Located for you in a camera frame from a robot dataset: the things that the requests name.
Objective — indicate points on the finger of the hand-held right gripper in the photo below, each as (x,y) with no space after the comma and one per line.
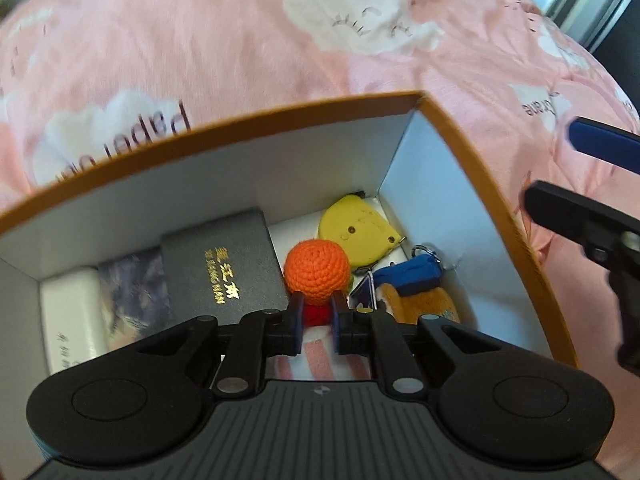
(595,140)
(565,210)

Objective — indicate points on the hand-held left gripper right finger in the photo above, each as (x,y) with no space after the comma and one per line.
(339,322)

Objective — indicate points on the pink cloud-print blanket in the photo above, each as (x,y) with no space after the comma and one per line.
(200,35)

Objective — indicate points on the grey gift box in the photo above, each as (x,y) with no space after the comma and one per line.
(220,260)

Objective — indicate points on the orange cardboard box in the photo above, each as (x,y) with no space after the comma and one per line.
(300,160)

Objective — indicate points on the illustrated card box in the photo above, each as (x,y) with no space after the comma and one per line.
(135,290)

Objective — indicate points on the orange crochet doll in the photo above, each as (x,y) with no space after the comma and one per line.
(315,265)

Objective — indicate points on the yellow tape measure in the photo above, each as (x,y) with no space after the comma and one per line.
(355,225)

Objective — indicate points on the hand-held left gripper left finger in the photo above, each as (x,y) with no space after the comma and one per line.
(298,322)

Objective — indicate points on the long white box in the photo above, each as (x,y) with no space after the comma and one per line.
(70,320)

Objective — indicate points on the purple card tag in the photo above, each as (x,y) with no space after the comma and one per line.
(364,292)

